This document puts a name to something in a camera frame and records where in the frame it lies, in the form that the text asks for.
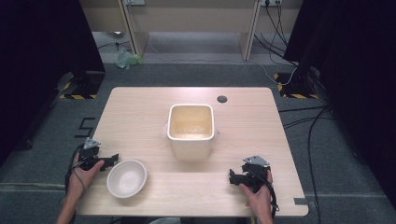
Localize person's right hand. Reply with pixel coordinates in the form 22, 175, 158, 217
238, 170, 275, 218

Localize black floor cable bundle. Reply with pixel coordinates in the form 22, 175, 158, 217
278, 105, 332, 224

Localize black curtain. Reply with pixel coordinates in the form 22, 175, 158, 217
283, 0, 396, 210
0, 0, 106, 166

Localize person's left hand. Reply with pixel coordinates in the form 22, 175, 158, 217
66, 153, 106, 200

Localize rice grains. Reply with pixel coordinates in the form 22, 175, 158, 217
172, 130, 210, 140

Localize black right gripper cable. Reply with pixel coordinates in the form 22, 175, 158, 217
261, 173, 280, 220

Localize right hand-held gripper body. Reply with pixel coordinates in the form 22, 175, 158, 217
240, 155, 273, 194

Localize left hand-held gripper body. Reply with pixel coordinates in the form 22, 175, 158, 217
78, 137, 103, 172

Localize white square container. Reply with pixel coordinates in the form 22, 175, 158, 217
166, 103, 216, 161

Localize green plastic bag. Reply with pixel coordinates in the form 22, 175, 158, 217
113, 49, 145, 70

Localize black stand base hazard tape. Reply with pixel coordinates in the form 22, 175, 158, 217
59, 70, 106, 101
274, 72, 319, 100

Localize white round bowl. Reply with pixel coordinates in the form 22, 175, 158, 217
106, 159, 149, 199

